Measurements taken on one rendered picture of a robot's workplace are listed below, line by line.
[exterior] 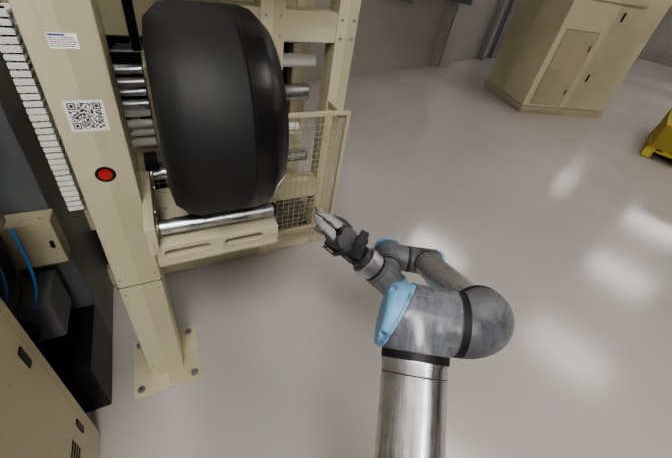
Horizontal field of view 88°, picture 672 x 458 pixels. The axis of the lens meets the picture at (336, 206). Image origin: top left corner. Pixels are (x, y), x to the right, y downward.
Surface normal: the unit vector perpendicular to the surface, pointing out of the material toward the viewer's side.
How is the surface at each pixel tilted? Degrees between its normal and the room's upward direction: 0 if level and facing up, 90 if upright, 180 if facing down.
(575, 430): 0
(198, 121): 67
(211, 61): 43
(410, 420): 35
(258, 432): 0
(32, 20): 90
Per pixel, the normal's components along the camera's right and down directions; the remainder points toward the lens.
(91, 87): 0.42, 0.61
